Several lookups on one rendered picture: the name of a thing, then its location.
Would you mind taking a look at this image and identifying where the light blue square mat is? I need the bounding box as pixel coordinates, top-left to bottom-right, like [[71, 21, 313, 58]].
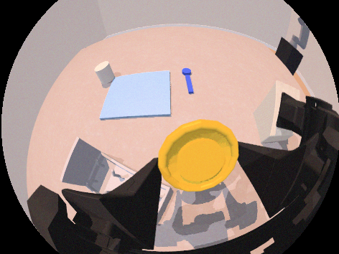
[[100, 70, 170, 119]]

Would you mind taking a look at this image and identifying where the yellow plate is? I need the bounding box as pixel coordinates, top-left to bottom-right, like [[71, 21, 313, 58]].
[[158, 119, 238, 192]]

